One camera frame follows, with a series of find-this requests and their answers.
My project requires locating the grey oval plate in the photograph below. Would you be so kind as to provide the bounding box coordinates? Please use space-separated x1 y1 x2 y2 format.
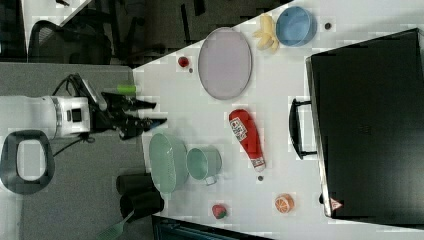
198 27 252 100

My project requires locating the black cylinder upper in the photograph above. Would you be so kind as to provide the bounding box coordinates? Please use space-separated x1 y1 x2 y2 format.
116 173 154 195

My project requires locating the plush banana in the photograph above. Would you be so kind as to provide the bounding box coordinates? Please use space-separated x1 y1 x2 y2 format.
252 14 279 53

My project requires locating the black cylinder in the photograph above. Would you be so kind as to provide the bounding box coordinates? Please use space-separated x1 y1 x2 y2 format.
120 191 164 222
116 173 154 195

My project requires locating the blue bowl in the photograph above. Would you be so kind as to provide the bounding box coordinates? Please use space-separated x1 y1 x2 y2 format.
276 6 317 47

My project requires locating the red plush tomato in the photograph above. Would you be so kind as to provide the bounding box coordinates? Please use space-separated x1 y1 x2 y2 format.
178 57 190 68

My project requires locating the red plush ketchup bottle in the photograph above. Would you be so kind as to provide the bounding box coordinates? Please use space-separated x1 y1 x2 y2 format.
229 109 266 172

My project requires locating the black cylinder lower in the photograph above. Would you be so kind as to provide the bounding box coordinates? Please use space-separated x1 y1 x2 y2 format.
120 191 164 222

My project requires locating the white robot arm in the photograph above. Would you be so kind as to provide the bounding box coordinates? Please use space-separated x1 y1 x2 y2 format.
1 92 166 140

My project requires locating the grey toilet-seat shaped frame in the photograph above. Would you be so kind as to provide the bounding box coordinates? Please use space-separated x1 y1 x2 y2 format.
0 130 55 195

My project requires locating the green cylinder toy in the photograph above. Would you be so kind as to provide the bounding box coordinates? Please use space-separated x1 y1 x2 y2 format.
117 85 137 95

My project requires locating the black box with handle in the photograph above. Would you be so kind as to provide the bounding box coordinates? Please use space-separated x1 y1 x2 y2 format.
305 28 424 229

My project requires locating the black office chair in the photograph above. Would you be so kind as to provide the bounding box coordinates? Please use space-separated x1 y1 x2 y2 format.
27 9 145 65

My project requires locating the plush strawberry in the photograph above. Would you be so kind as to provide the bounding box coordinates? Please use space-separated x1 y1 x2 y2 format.
212 204 227 219

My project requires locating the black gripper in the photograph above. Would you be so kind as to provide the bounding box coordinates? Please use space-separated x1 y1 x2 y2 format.
89 92 167 140

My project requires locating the green oval strainer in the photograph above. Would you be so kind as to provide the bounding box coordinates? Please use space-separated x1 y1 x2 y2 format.
149 133 189 194

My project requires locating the plush orange slice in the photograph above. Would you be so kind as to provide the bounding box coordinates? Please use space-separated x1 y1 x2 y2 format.
274 193 295 213

